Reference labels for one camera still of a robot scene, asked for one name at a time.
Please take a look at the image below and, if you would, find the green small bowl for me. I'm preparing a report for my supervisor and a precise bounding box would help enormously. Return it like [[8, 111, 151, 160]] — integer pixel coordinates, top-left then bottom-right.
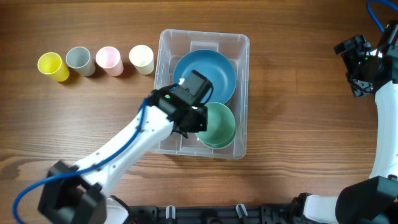
[[199, 129, 236, 149], [196, 102, 236, 144]]

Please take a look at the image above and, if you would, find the dark blue bowl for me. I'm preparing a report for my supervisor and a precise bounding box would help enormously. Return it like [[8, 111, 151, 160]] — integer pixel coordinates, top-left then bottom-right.
[[173, 49, 237, 104]]

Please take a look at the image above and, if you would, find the pink plastic cup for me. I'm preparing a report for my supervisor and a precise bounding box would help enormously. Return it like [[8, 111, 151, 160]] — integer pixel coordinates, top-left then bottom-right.
[[95, 46, 124, 77]]

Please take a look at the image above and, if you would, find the grey plastic cup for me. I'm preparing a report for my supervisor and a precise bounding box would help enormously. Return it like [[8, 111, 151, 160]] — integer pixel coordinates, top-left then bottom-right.
[[65, 47, 96, 77]]

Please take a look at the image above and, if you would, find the yellow plastic cup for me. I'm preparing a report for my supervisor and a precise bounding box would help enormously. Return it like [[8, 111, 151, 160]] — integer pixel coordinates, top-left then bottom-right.
[[37, 52, 70, 82]]

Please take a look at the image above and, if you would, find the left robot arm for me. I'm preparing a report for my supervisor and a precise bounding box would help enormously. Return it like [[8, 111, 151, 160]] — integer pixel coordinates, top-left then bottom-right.
[[38, 70, 214, 224]]

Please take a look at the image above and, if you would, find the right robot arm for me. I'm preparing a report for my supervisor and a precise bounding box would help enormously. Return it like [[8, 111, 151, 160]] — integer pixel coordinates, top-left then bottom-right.
[[285, 20, 397, 223]]

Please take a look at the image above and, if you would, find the clear plastic storage container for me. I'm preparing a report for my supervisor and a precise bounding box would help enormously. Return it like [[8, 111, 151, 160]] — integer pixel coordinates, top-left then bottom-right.
[[152, 29, 250, 159]]

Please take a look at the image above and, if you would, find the cream plastic cup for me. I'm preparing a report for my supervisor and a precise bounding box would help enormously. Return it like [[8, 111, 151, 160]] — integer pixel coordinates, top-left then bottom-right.
[[129, 45, 154, 75]]

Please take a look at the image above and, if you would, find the right blue cable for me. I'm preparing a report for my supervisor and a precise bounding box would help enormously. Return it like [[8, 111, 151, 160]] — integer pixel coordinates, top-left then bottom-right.
[[366, 0, 398, 34]]

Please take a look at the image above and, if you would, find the blue cable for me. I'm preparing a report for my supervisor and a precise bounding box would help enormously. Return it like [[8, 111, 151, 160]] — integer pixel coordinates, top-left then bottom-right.
[[366, 0, 398, 34], [11, 98, 149, 224]]

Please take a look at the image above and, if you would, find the left blue cable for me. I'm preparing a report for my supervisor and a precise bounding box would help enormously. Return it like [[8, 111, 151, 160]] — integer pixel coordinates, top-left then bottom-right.
[[11, 98, 149, 224]]

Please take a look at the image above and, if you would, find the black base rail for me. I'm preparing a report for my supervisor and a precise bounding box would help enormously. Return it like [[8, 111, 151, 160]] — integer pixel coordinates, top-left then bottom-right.
[[125, 203, 300, 224]]

